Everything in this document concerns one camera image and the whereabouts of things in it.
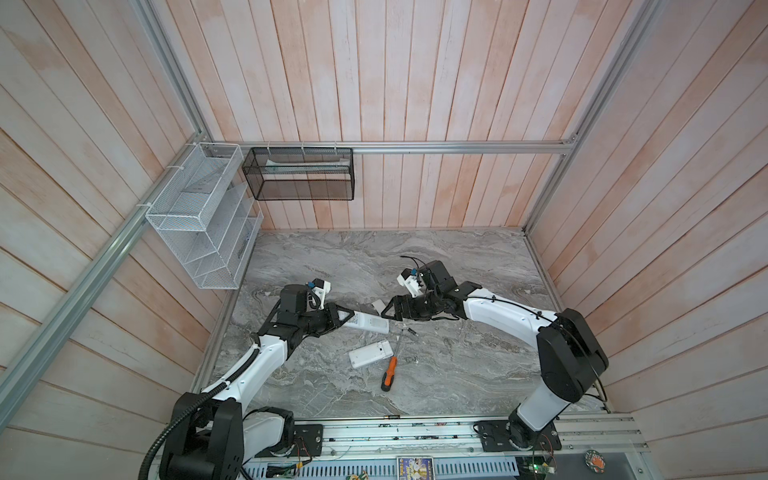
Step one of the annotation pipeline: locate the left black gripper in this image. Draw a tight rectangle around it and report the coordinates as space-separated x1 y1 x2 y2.
298 302 354 335

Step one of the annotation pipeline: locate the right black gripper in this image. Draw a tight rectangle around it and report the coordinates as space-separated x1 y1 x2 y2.
380 292 440 320

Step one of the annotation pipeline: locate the long white TV remote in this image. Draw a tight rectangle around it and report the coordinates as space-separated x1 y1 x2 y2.
344 311 389 334

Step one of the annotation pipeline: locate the white air conditioner remote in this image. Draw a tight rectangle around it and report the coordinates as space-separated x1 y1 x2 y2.
348 340 393 369

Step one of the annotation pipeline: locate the orange handle screwdriver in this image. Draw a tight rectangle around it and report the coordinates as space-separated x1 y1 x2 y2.
380 335 404 392

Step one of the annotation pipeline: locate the white battery cover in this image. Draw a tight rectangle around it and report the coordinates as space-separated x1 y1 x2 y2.
372 300 386 315

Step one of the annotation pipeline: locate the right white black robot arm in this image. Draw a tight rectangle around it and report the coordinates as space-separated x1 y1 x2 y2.
381 260 609 451

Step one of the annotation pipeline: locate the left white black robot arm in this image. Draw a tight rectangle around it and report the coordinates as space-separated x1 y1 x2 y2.
138 279 355 479

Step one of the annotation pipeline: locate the colourful card box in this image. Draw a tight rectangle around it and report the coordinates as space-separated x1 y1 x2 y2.
397 457 435 480

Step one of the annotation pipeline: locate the black mesh basket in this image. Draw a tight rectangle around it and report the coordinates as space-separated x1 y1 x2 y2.
242 146 356 201

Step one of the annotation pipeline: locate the small round orange object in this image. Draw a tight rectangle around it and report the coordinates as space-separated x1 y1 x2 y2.
584 449 606 474

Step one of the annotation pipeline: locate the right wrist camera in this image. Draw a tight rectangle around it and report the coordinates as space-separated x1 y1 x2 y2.
397 268 426 298

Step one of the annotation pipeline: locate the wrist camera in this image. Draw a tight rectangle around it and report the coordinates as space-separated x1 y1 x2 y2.
307 278 331 310
397 268 426 298

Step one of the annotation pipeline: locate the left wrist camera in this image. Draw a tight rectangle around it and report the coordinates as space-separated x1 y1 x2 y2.
307 278 331 310

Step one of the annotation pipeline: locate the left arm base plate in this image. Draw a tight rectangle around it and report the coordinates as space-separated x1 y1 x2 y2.
244 422 324 460

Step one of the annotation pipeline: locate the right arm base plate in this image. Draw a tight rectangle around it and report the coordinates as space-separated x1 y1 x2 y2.
473 419 562 453

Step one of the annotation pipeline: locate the white wire mesh shelf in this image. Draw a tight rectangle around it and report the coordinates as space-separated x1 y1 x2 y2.
146 142 264 290

